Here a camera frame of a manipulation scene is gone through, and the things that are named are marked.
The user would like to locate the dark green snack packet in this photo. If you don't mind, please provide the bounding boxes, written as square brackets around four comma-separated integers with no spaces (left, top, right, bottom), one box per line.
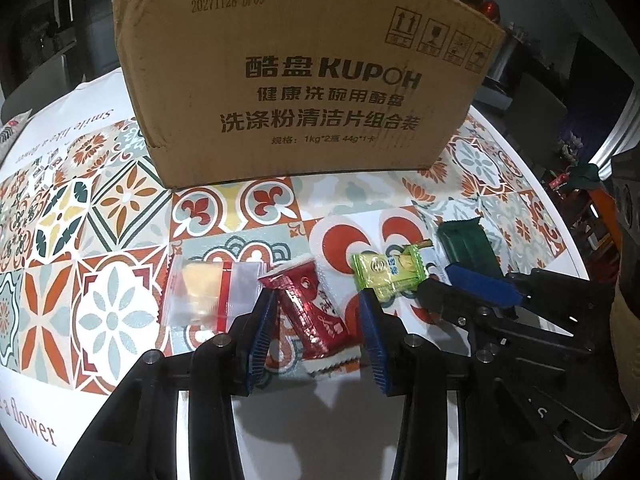
[437,217,503,281]

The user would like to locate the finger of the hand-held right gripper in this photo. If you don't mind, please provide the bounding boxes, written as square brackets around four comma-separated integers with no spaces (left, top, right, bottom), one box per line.
[505,268,614,333]
[420,264,527,329]

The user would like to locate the brown cardboard box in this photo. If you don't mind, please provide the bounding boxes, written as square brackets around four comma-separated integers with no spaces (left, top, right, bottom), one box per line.
[111,0,507,192]

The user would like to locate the orange wooden chair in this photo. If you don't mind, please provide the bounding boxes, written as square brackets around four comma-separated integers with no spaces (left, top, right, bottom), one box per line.
[587,187,618,256]

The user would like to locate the dark green cloth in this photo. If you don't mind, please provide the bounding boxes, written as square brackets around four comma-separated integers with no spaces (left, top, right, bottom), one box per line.
[565,162,601,191]

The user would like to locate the light green snack packet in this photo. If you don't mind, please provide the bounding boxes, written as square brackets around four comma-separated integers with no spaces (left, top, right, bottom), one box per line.
[351,242,433,306]

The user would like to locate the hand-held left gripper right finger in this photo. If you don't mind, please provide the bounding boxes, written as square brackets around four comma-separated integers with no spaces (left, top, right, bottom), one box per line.
[357,287,573,480]

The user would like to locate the red snack packet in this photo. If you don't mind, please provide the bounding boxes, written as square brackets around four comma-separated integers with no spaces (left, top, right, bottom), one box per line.
[257,257,362,373]

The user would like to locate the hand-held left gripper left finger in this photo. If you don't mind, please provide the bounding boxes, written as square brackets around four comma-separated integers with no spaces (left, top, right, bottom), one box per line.
[57,287,278,480]

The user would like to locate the grey upholstered chair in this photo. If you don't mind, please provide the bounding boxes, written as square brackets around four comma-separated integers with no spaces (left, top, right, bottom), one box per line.
[505,72,568,121]

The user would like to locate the tile print tablecloth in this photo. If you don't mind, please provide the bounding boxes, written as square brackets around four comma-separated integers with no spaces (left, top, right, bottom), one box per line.
[0,67,588,480]

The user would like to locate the clear packet with yellow cake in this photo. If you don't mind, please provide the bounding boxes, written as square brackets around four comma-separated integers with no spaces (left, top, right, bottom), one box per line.
[159,255,263,333]

